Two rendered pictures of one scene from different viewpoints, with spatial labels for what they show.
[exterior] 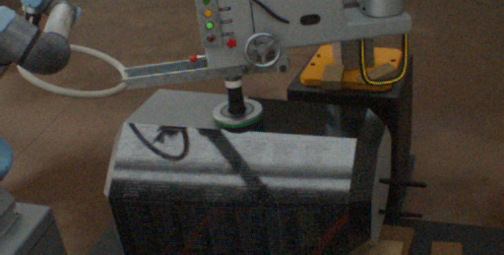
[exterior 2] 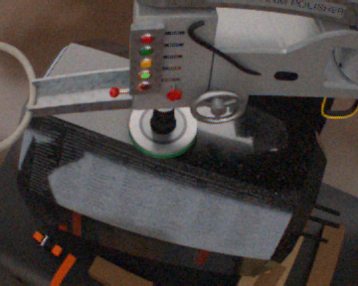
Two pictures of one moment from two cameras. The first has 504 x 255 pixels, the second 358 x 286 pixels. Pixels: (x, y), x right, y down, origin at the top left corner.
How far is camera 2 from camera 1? 142 cm
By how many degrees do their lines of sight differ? 32
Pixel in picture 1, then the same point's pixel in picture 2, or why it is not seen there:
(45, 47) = not seen: outside the picture
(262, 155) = (188, 194)
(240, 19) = (194, 67)
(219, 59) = (150, 102)
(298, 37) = (268, 88)
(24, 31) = not seen: outside the picture
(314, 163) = (249, 217)
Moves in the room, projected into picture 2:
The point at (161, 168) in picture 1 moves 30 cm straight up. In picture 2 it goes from (66, 174) to (55, 131)
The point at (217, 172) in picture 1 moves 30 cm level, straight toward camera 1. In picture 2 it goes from (128, 199) to (138, 272)
